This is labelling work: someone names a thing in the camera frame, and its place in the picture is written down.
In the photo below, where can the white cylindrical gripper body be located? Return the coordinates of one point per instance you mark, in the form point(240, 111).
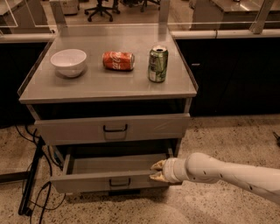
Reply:
point(170, 170)

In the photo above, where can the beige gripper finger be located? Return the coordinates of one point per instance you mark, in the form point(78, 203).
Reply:
point(158, 166)
point(158, 176)

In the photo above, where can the grey drawer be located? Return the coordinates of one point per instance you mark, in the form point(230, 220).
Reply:
point(112, 129)
point(106, 174)

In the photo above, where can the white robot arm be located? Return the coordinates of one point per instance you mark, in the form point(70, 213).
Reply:
point(202, 168)

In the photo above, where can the grey top drawer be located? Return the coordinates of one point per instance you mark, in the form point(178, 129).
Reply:
point(112, 129)

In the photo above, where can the grey metal drawer cabinet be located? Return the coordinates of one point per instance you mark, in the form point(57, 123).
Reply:
point(102, 92)

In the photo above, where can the green soda can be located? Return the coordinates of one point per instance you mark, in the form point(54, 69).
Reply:
point(158, 59)

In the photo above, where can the crushed red cola can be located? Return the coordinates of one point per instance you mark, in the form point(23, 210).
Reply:
point(123, 61)

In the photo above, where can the white ceramic bowl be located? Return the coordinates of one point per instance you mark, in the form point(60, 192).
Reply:
point(69, 62)

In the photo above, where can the black metal floor stand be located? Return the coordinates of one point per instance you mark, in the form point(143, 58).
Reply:
point(23, 208)

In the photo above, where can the black office chair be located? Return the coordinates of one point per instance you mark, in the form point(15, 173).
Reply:
point(99, 8)

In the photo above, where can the dark lower wall cabinets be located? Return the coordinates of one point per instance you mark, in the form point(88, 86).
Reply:
point(235, 76)

